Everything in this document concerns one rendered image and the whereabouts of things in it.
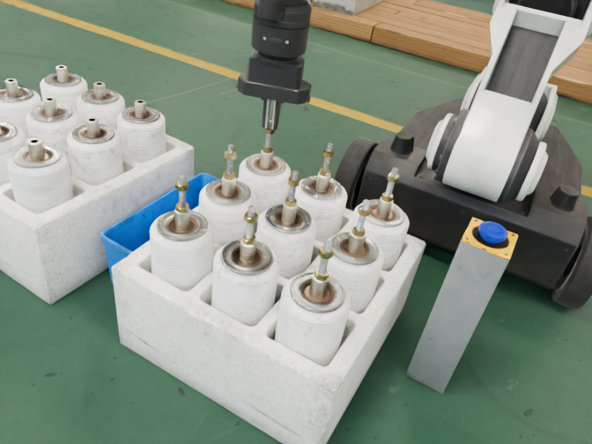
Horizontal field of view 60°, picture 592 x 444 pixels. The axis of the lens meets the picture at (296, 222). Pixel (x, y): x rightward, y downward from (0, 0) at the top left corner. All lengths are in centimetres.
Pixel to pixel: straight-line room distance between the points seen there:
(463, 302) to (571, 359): 39
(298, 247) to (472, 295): 27
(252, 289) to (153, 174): 44
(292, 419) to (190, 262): 27
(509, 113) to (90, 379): 83
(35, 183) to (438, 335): 71
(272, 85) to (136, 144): 35
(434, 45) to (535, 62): 156
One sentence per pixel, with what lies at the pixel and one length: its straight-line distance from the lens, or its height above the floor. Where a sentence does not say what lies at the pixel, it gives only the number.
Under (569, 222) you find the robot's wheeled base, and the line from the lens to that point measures 115.
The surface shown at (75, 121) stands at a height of 24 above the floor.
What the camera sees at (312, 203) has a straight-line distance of 87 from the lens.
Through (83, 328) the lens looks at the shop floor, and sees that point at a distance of 100.
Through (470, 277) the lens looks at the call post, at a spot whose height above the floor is 26.
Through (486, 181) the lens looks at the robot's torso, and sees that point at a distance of 96.
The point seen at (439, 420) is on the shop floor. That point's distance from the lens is 94.
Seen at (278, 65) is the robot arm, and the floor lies 45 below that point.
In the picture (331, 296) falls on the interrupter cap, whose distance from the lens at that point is 70.
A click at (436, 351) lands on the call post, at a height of 9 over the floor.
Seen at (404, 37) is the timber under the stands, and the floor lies 7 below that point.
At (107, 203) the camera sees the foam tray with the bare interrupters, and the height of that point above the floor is 16.
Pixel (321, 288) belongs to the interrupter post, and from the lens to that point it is 68.
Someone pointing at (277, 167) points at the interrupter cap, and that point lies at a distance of 94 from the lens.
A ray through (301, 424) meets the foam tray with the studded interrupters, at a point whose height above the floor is 8.
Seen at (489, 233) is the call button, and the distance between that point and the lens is 77.
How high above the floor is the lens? 73
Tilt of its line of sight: 36 degrees down
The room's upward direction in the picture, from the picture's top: 9 degrees clockwise
